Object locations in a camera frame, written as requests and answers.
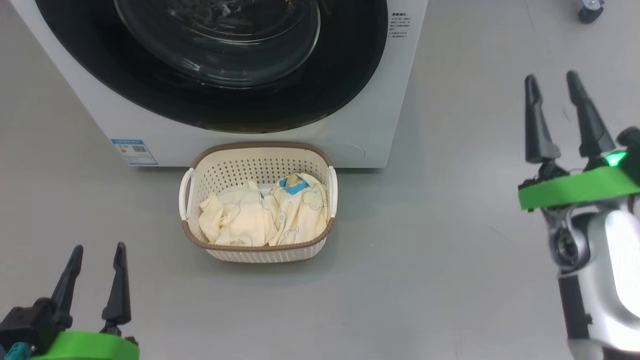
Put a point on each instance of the white front-load washing machine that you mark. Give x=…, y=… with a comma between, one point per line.
x=360, y=115

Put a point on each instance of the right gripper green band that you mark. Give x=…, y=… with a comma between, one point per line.
x=575, y=190

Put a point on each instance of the plain cream garment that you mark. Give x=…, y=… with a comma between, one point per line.
x=235, y=217

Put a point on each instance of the blue energy label sticker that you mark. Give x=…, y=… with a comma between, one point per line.
x=134, y=151

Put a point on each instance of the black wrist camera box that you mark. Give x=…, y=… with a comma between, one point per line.
x=27, y=320
x=631, y=145

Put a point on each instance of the black caster wheel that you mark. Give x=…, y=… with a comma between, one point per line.
x=590, y=12

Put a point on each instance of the cream perforated basket brown rim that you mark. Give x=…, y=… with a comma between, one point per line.
x=235, y=162

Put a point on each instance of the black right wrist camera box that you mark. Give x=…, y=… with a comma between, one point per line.
x=631, y=145

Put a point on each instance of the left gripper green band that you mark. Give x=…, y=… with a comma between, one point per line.
x=85, y=347

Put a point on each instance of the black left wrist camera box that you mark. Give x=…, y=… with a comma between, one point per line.
x=27, y=320

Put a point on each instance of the black round glass washer door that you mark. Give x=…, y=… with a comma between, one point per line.
x=210, y=107

